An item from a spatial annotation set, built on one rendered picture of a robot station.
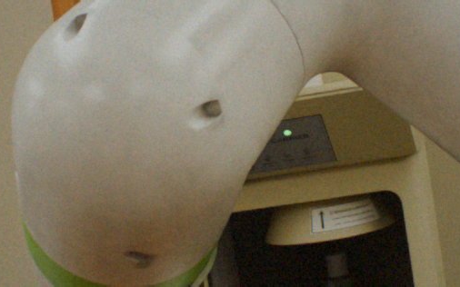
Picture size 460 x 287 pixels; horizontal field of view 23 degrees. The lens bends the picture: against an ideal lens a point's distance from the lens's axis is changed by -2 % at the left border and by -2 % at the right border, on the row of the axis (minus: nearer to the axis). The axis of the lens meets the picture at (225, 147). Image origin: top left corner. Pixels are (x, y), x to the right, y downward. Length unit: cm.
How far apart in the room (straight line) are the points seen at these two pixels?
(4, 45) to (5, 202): 27
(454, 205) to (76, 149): 138
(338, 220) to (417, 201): 11
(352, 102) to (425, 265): 24
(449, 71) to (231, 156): 14
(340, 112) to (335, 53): 72
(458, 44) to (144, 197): 19
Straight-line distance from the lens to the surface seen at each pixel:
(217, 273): 151
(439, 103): 62
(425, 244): 143
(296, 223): 147
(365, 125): 135
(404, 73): 62
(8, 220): 204
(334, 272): 154
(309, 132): 135
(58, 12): 142
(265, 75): 55
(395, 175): 142
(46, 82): 53
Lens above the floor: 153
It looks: 3 degrees down
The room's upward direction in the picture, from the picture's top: 10 degrees counter-clockwise
